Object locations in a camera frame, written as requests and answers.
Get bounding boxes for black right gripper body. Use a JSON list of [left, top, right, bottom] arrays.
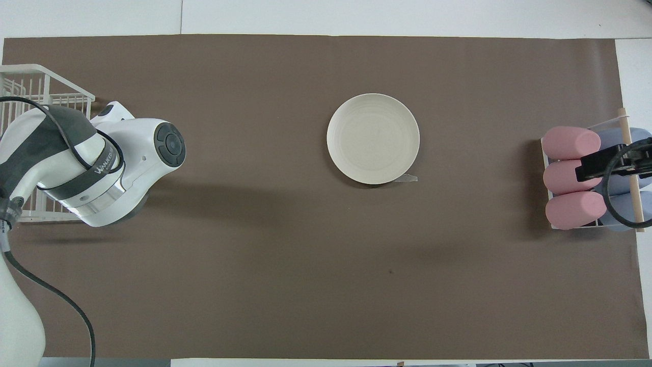
[[575, 140, 652, 182]]

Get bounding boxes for cream round plate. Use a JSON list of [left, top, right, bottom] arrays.
[[327, 93, 421, 185]]

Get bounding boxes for pink cup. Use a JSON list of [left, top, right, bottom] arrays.
[[545, 191, 608, 230], [543, 160, 604, 195], [541, 126, 602, 161]]

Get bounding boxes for blue cup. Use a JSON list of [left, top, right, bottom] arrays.
[[601, 191, 652, 233], [596, 127, 652, 153], [599, 173, 652, 197]]

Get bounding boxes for white cup rack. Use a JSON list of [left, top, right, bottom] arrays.
[[540, 107, 646, 234]]

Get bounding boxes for brown table mat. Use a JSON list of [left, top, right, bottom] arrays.
[[0, 35, 650, 360]]

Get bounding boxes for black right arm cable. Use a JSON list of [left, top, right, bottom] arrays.
[[601, 145, 652, 229]]

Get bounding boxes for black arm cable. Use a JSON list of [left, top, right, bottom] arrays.
[[601, 145, 652, 229], [0, 96, 125, 367]]

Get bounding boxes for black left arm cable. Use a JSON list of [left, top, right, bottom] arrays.
[[0, 96, 125, 367]]

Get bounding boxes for white wire dish rack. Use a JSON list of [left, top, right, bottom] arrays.
[[0, 64, 96, 223]]

